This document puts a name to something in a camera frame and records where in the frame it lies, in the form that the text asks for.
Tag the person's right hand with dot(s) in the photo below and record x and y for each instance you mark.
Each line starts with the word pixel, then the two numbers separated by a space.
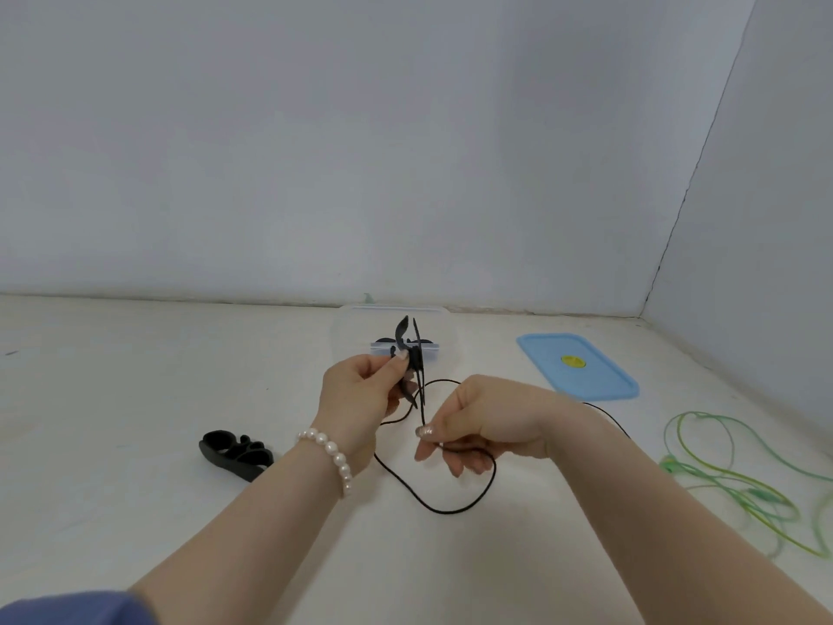
pixel 498 416

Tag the person's left hand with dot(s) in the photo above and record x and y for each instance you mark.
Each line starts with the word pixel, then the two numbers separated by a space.
pixel 351 397

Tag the person's right thumb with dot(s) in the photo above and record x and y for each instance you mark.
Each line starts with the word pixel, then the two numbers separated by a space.
pixel 429 451

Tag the person's left thumb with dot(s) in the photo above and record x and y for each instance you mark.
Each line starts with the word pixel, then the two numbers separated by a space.
pixel 389 361

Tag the person's right forearm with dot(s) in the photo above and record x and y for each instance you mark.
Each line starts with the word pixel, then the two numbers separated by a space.
pixel 651 514

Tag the person's left forearm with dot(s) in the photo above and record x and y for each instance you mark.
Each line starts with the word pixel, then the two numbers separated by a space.
pixel 247 540

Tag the clear plastic container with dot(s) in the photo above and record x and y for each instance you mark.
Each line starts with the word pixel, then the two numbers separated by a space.
pixel 351 331

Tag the light blue container lid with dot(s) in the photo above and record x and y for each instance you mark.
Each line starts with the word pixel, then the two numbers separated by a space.
pixel 586 377

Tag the blue sleeve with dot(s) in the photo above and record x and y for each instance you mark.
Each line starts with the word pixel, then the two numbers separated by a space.
pixel 71 610

